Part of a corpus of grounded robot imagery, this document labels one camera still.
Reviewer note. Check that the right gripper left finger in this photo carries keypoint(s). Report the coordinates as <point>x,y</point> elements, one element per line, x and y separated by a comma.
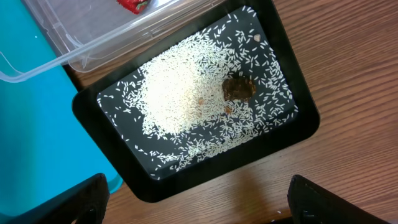
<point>84,203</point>

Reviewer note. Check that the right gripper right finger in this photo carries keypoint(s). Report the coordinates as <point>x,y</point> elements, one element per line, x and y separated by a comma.
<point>310,203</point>

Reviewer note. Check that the white rice pile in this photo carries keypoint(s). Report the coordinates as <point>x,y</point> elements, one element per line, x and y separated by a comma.
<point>171,112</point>

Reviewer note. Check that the brown food scrap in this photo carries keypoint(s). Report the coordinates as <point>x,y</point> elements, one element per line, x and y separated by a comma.
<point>242,89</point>

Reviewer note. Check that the black waste tray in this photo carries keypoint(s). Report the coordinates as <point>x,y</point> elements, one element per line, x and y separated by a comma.
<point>104,134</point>

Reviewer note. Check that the teal plastic tray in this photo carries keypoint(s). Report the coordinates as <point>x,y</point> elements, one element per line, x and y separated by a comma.
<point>44,149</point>

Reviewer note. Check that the clear plastic bin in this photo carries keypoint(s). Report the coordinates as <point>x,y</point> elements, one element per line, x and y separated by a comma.
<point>93,31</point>

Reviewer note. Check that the red snack wrapper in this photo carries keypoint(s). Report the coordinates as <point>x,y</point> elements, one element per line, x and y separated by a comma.
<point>134,6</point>

